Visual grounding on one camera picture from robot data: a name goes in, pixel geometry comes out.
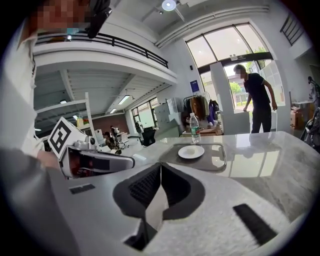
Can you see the black balcony railing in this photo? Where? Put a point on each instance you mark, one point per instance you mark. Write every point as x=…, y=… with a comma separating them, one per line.
x=112, y=41

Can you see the grey rounded serving tray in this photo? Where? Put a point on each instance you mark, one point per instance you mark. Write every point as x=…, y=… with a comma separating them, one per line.
x=215, y=160

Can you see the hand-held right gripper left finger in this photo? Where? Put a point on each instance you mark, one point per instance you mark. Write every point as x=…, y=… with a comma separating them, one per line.
x=105, y=215

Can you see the white partition board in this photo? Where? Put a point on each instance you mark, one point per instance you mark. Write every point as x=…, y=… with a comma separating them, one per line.
x=225, y=105

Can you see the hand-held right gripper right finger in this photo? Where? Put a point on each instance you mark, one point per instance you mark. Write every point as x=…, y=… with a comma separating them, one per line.
x=212, y=225

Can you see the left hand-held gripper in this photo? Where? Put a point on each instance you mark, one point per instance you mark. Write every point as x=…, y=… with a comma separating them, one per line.
x=61, y=136

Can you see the person's left forearm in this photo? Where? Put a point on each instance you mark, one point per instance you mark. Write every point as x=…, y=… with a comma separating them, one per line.
x=48, y=160

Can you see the round ceiling lamp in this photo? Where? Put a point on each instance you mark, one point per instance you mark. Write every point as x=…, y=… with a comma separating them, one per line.
x=168, y=5

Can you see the white round plate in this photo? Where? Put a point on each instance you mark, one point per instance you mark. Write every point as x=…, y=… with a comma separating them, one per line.
x=183, y=153

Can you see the person's head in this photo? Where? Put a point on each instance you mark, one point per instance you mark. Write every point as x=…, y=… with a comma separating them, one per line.
x=60, y=15

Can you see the blue wall poster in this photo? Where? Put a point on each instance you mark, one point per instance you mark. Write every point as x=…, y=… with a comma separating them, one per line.
x=194, y=85

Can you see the person's white coat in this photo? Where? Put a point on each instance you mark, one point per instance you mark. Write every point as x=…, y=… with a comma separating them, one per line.
x=15, y=100

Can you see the black office chair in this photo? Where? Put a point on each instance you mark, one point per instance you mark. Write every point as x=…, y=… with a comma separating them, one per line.
x=148, y=136

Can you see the clear plastic water bottle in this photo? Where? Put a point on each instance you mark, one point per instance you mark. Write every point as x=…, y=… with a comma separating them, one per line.
x=195, y=130

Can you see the clothes rack with garments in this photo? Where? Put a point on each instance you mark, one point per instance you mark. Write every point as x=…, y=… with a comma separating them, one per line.
x=200, y=107

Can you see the black head-mounted camera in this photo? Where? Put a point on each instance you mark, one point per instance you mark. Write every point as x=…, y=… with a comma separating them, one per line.
x=98, y=20

